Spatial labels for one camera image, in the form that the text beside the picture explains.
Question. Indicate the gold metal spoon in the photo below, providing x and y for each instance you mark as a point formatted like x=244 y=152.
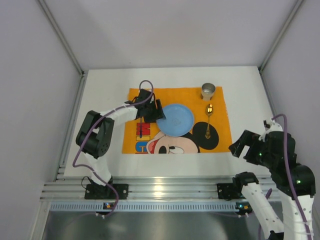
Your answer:
x=209 y=112

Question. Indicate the right vertical aluminium frame post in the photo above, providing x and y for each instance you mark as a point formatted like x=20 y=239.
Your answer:
x=281 y=33

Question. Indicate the orange Mickey Mouse placemat cloth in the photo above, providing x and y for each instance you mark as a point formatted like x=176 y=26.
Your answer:
x=153 y=141

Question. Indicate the slotted white cable duct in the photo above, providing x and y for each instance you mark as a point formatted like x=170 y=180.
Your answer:
x=126 y=206

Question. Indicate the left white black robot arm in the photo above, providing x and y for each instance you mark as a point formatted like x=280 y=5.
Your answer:
x=95 y=134

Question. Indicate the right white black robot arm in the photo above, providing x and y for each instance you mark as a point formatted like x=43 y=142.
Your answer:
x=295 y=183

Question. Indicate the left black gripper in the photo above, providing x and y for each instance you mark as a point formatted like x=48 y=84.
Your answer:
x=152 y=110

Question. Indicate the blue plastic plate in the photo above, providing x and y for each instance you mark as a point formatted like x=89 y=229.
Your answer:
x=178 y=121

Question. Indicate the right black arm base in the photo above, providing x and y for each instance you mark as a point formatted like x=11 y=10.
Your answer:
x=229 y=191

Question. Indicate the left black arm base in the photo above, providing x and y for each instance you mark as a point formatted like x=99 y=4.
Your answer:
x=94 y=191

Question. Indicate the vertical aluminium frame post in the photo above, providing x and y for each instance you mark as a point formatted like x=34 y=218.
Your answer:
x=60 y=35
x=281 y=33

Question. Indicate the blue plastic fork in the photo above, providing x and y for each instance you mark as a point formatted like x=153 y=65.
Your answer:
x=141 y=128

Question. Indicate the cream metal cup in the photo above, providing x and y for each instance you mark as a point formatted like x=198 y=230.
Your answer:
x=207 y=91

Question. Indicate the left vertical aluminium frame post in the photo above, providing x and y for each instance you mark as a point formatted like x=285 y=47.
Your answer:
x=60 y=35

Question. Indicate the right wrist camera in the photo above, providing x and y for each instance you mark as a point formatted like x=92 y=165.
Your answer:
x=270 y=126

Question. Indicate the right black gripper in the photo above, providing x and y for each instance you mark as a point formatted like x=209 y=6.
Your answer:
x=249 y=147

